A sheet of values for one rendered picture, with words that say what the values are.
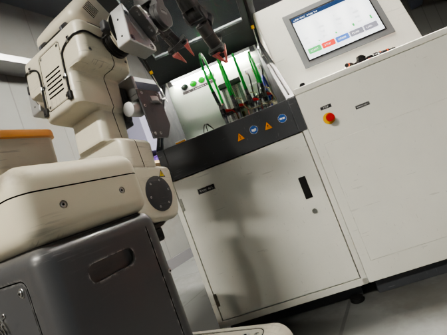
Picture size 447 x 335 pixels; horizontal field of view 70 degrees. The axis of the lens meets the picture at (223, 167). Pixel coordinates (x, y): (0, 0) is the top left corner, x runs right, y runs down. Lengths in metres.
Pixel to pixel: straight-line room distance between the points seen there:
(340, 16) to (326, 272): 1.30
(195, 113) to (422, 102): 1.25
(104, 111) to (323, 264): 1.10
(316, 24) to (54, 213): 1.67
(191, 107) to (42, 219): 1.68
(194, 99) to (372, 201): 1.23
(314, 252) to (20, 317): 1.20
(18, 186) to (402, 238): 1.42
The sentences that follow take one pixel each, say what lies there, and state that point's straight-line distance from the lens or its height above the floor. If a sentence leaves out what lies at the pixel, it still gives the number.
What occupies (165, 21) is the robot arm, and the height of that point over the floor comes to 1.21.
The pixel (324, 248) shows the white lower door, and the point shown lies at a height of 0.27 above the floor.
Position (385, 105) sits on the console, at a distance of 1.57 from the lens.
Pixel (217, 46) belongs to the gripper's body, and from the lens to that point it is 1.47.
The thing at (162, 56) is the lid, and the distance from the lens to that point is 2.11.
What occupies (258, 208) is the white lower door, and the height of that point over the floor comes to 0.53.
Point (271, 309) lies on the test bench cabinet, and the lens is 1.60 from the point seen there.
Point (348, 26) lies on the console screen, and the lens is 1.94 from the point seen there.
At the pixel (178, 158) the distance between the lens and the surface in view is 1.54.
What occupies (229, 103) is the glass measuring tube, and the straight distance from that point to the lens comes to 2.05.
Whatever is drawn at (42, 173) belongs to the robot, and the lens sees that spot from 0.56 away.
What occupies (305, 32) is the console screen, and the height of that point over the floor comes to 1.30.
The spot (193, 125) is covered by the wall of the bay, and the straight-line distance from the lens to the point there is 2.10.
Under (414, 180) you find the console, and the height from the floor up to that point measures 0.42.
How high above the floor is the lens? 0.67
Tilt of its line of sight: 4 degrees up
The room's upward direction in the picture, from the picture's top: 21 degrees counter-clockwise
